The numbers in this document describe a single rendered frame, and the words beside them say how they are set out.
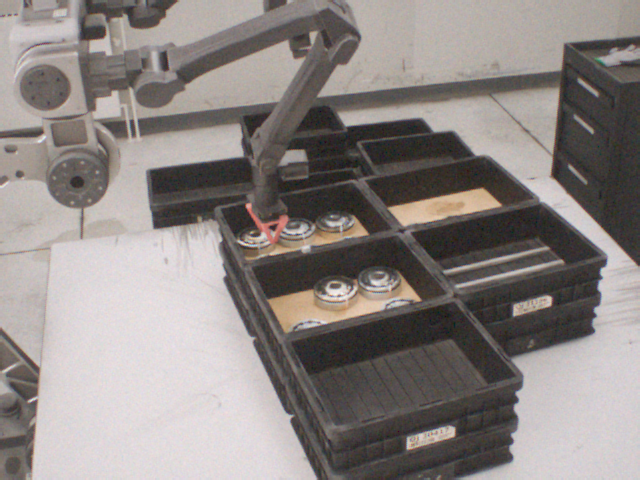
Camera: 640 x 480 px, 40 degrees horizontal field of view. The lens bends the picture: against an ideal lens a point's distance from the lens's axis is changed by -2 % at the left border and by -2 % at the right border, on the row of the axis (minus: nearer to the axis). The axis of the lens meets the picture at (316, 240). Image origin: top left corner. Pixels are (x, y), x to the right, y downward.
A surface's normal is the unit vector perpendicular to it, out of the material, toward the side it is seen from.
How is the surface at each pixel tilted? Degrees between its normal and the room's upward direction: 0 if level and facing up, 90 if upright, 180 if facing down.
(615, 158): 90
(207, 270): 0
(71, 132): 90
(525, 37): 90
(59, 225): 0
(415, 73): 90
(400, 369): 0
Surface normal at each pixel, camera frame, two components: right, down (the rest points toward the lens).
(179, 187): 0.21, 0.50
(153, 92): 0.20, 0.82
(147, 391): -0.04, -0.86
